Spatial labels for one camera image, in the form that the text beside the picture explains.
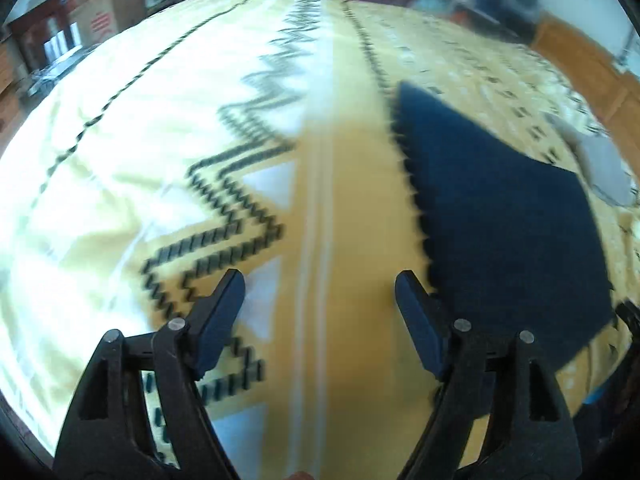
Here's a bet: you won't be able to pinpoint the blue denim pants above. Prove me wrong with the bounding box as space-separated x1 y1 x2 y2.
390 81 616 421

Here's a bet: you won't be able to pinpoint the wooden headboard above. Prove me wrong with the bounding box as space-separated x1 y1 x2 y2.
530 15 640 147

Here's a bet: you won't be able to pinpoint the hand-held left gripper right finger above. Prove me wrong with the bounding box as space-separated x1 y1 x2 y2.
394 269 584 480

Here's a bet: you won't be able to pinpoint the large cardboard box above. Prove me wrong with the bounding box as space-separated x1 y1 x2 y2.
65 0 149 49

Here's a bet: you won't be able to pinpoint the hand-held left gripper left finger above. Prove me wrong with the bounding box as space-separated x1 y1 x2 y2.
52 269 246 480

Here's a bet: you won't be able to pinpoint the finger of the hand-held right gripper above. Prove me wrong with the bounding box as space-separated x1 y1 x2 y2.
616 300 640 348

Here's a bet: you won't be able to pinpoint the yellow patterned bed sheet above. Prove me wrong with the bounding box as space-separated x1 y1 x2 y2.
0 0 640 480

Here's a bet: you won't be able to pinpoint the pile of mixed clothes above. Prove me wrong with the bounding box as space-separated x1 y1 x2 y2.
415 0 542 42

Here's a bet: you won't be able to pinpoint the grey cloth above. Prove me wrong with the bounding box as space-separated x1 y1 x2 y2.
545 112 639 207

